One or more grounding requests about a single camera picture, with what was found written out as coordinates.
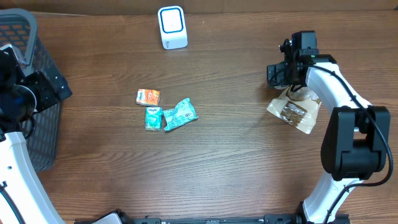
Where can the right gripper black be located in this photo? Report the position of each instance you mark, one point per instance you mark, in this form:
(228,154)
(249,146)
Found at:
(282,81)

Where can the brown white snack bag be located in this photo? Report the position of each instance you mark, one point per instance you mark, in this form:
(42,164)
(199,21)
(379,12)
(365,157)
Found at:
(299,109)

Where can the teal packet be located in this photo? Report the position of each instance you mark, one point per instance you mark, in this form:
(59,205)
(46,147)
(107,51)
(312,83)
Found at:
(183,113)

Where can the teal tissue pack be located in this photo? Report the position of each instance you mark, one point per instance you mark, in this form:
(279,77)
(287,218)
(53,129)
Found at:
(153,119)

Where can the orange snack packet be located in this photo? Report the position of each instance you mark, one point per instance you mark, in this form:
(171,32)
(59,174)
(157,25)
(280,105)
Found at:
(147,97)

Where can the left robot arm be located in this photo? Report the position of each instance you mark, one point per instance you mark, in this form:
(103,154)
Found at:
(23,198)

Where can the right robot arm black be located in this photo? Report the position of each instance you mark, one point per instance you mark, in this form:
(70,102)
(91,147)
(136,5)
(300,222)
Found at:
(355,145)

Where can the white barcode scanner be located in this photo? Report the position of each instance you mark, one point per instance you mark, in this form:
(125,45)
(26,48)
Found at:
(173,30)

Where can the grey plastic shopping basket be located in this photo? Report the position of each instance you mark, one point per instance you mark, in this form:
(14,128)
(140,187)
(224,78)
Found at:
(43,130)

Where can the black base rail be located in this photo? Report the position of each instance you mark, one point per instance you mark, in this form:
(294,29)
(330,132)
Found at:
(211,221)

